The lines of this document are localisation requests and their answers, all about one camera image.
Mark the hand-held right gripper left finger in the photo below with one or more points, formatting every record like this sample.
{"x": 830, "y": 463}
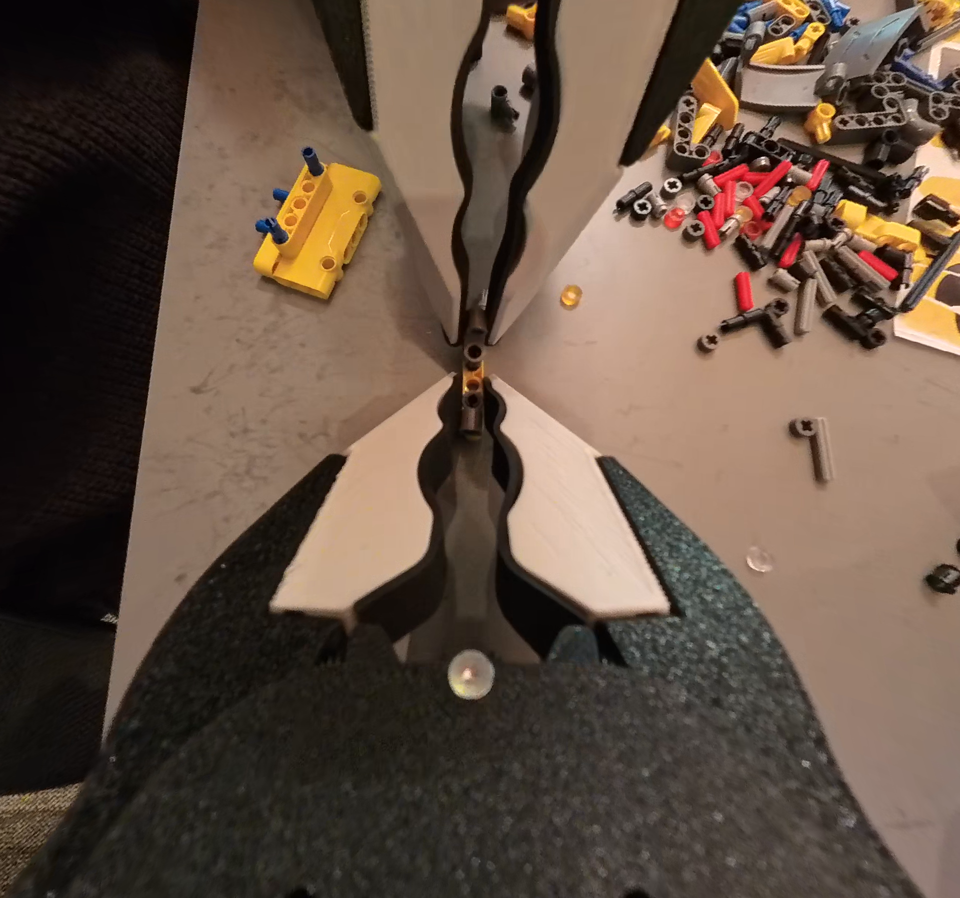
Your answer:
{"x": 360, "y": 530}

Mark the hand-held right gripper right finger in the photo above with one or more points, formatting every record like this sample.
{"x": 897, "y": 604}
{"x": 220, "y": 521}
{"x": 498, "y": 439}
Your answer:
{"x": 585, "y": 530}

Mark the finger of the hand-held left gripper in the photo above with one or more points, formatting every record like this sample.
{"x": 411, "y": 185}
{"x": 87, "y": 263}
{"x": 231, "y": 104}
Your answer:
{"x": 600, "y": 50}
{"x": 420, "y": 50}

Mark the dark grey pin connector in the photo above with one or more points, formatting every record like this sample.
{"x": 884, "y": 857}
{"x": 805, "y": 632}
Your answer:
{"x": 477, "y": 335}
{"x": 471, "y": 418}

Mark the clear round stud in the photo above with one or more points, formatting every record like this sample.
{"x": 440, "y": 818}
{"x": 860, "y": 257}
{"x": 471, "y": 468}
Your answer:
{"x": 759, "y": 561}

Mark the pile of toy building pieces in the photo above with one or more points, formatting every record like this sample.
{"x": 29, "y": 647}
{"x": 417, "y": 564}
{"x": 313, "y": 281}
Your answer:
{"x": 742, "y": 185}

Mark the yellow brick with blue pins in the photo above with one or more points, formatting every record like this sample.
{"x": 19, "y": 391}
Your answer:
{"x": 337, "y": 237}

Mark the orange translucent round stud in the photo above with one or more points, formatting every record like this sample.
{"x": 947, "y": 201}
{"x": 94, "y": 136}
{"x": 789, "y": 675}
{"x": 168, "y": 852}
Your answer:
{"x": 571, "y": 295}

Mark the grey axle pin piece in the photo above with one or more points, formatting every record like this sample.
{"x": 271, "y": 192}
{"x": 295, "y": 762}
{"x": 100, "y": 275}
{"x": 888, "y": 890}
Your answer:
{"x": 823, "y": 455}

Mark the yellow grey sticker sheet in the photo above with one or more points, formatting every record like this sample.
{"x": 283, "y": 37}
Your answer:
{"x": 937, "y": 313}

